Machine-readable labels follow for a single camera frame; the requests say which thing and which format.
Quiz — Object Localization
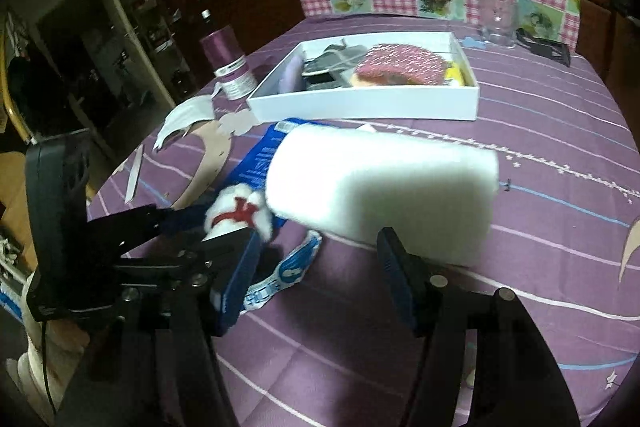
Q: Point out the white toilet paper roll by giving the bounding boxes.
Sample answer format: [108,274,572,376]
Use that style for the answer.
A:
[265,124,499,265]

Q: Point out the blue wet wipes pack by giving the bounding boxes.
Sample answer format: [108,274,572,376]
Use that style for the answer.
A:
[219,118,314,232]

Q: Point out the white plastic strip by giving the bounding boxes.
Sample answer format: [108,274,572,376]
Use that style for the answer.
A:
[125,144,144,202]

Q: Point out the clear drinking glass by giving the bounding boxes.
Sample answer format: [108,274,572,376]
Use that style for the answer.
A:
[478,0,518,49]

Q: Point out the white shallow cardboard box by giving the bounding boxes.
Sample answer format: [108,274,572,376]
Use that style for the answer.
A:
[246,31,480,122]

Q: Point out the grey checkered cloth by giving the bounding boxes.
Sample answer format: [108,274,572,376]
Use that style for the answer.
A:
[302,40,369,91]

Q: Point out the white panda plush toy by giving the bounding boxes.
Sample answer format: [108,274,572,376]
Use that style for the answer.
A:
[204,183,273,243]

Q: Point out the white face mask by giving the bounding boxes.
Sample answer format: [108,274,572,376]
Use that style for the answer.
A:
[153,95,216,150]

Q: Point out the pink glittery sponge cloth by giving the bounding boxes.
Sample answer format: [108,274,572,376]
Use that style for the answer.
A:
[349,43,447,87]

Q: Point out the yellow tissue pack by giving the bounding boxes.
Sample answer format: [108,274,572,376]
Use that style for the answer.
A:
[444,62,470,87]

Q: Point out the black clip tool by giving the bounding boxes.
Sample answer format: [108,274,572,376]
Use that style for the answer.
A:
[515,28,570,67]

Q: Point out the blue white plastic wrapper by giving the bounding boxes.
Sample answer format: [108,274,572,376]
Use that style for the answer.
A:
[241,230,322,314]

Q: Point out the purple spray bottle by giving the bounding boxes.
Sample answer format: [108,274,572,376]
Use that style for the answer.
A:
[200,8,257,101]

